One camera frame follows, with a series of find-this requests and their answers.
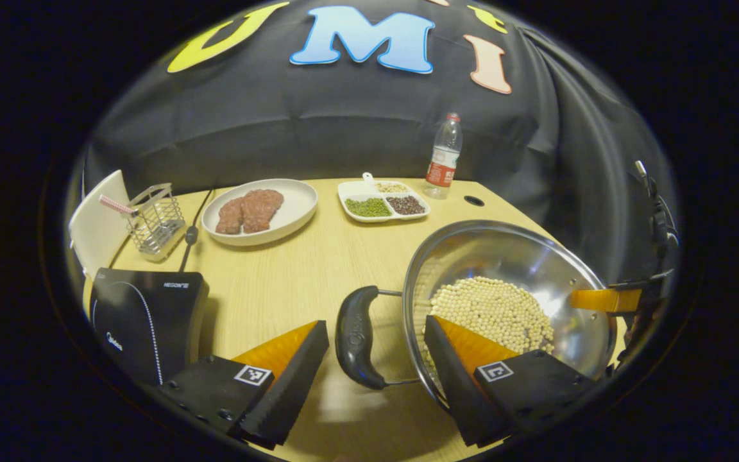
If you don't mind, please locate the white divided tray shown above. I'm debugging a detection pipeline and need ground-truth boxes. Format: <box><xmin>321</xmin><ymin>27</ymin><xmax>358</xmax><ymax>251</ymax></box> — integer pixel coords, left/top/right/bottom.
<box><xmin>337</xmin><ymin>172</ymin><xmax>431</xmax><ymax>223</ymax></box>

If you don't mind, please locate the pile of soybeans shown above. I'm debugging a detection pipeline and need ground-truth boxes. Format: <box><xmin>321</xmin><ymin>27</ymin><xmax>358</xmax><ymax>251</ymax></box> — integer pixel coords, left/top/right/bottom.
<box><xmin>429</xmin><ymin>276</ymin><xmax>556</xmax><ymax>357</ymax></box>

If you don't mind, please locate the black power cable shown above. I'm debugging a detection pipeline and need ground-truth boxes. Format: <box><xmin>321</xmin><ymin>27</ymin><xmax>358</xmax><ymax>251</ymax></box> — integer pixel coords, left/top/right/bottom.
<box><xmin>179</xmin><ymin>189</ymin><xmax>214</xmax><ymax>273</ymax></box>

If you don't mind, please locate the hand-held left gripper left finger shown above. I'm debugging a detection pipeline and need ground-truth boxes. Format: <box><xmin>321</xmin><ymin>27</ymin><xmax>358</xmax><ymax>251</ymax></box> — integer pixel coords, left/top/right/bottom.
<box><xmin>161</xmin><ymin>320</ymin><xmax>330</xmax><ymax>450</ymax></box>

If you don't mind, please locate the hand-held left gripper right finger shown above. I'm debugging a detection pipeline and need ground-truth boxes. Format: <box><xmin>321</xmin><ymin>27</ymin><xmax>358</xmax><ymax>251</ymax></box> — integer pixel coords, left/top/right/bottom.
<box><xmin>424</xmin><ymin>314</ymin><xmax>598</xmax><ymax>448</ymax></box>

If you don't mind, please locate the raw meat slice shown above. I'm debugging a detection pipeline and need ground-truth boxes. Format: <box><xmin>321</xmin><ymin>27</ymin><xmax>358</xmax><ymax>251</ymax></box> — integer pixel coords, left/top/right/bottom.
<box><xmin>216</xmin><ymin>197</ymin><xmax>245</xmax><ymax>235</ymax></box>
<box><xmin>241</xmin><ymin>189</ymin><xmax>284</xmax><ymax>234</ymax></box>

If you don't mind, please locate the black induction cooktop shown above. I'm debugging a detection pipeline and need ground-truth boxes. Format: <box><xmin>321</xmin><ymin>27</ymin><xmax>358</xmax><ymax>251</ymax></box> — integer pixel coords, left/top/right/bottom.
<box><xmin>90</xmin><ymin>268</ymin><xmax>210</xmax><ymax>386</ymax></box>

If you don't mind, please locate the black backdrop cloth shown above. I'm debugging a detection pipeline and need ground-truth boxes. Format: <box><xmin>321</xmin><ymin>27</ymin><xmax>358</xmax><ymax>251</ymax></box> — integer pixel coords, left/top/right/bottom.
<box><xmin>81</xmin><ymin>0</ymin><xmax>678</xmax><ymax>283</ymax></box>

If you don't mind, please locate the wire basket with pink handle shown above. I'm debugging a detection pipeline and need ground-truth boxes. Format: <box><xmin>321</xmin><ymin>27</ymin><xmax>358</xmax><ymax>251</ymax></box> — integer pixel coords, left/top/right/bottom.
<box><xmin>99</xmin><ymin>183</ymin><xmax>186</xmax><ymax>262</ymax></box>

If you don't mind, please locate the stainless steel pot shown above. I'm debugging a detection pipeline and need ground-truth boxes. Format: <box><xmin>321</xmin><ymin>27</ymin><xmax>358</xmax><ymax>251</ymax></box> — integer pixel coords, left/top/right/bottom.
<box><xmin>336</xmin><ymin>220</ymin><xmax>618</xmax><ymax>411</ymax></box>

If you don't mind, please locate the pile of green mung beans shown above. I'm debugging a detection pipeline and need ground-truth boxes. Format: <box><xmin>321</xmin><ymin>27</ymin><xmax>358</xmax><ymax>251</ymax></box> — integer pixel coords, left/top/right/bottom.
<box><xmin>345</xmin><ymin>198</ymin><xmax>393</xmax><ymax>218</ymax></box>

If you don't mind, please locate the clear plastic water bottle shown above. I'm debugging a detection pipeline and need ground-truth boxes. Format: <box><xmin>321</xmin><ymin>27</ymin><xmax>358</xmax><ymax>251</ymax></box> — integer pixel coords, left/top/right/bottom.
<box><xmin>423</xmin><ymin>113</ymin><xmax>464</xmax><ymax>200</ymax></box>

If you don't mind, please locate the round white plate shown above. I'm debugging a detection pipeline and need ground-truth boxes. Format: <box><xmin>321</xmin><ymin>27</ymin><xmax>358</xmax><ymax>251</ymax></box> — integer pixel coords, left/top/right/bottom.
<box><xmin>201</xmin><ymin>178</ymin><xmax>319</xmax><ymax>247</ymax></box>

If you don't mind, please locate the pile of dark red beans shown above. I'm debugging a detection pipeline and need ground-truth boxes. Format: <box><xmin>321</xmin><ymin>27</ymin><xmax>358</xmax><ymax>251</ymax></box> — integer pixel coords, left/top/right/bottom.
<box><xmin>387</xmin><ymin>196</ymin><xmax>426</xmax><ymax>216</ymax></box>

